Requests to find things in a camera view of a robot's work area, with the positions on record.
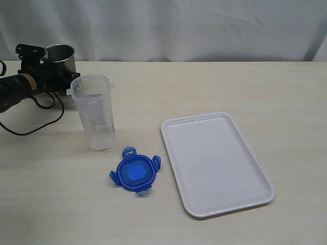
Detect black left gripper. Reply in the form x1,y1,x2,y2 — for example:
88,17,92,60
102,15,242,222
15,43,81,96

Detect stainless steel cup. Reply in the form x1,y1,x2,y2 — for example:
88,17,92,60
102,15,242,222
42,44,76,96

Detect blue snap-lock container lid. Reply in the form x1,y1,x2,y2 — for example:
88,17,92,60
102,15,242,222
108,146,161,197

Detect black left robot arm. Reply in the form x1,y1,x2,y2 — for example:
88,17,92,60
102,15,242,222
1,44,80,113

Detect clear tall plastic container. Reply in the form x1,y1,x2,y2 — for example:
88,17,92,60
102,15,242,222
66,75,115,151

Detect white backdrop curtain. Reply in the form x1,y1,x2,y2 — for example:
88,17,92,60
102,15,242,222
1,1,326,62

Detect white rectangular plastic tray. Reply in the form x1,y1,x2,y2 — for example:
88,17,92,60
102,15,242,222
161,112,275,218

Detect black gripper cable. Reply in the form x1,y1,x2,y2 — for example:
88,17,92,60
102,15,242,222
0,60,64,136

